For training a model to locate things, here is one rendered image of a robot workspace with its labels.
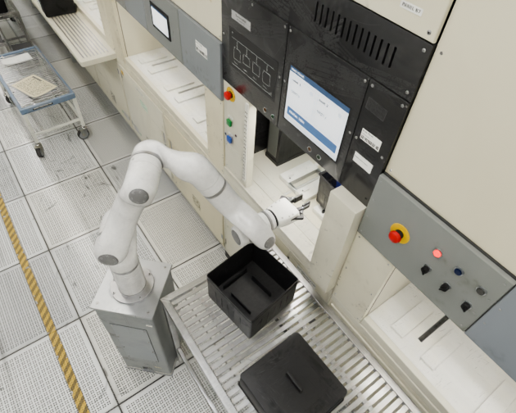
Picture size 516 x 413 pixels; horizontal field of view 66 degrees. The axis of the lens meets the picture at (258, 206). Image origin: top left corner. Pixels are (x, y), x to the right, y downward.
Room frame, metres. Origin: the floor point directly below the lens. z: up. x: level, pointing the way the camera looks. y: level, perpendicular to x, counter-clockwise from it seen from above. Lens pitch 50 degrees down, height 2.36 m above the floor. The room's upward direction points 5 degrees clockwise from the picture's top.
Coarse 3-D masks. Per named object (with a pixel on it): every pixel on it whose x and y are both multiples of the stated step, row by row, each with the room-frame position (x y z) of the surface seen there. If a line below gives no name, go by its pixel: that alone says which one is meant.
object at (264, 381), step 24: (264, 360) 0.53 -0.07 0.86; (288, 360) 0.54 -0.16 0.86; (312, 360) 0.54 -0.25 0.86; (240, 384) 0.46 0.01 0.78; (264, 384) 0.44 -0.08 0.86; (288, 384) 0.45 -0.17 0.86; (312, 384) 0.45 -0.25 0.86; (336, 384) 0.46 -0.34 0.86; (264, 408) 0.36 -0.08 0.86; (288, 408) 0.37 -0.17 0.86; (312, 408) 0.38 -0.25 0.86
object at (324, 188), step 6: (324, 174) 1.29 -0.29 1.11; (324, 180) 1.25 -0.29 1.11; (330, 180) 1.30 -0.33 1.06; (336, 180) 1.33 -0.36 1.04; (324, 186) 1.25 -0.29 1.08; (330, 186) 1.22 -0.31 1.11; (318, 192) 1.28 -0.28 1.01; (324, 192) 1.24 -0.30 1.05; (318, 198) 1.27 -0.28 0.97; (324, 198) 1.24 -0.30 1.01; (324, 204) 1.23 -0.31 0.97; (324, 210) 1.25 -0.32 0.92
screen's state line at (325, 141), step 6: (288, 108) 1.19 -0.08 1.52; (288, 114) 1.19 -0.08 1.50; (294, 114) 1.16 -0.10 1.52; (300, 120) 1.14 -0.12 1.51; (306, 126) 1.11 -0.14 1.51; (312, 126) 1.09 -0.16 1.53; (312, 132) 1.09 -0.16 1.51; (318, 132) 1.07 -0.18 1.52; (318, 138) 1.06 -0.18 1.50; (324, 138) 1.04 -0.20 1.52; (324, 144) 1.03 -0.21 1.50; (330, 144) 1.02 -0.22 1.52
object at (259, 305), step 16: (240, 256) 0.97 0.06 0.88; (256, 256) 1.01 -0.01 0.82; (272, 256) 0.95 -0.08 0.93; (224, 272) 0.90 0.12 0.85; (240, 272) 0.93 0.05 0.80; (256, 272) 0.96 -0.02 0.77; (272, 272) 0.94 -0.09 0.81; (288, 272) 0.88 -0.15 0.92; (208, 288) 0.82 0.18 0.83; (224, 288) 0.86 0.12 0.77; (240, 288) 0.87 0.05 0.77; (256, 288) 0.87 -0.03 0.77; (272, 288) 0.88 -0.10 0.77; (288, 288) 0.80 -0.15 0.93; (224, 304) 0.75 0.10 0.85; (240, 304) 0.79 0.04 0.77; (256, 304) 0.80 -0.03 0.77; (272, 304) 0.73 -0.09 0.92; (240, 320) 0.68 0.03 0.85; (256, 320) 0.66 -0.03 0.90
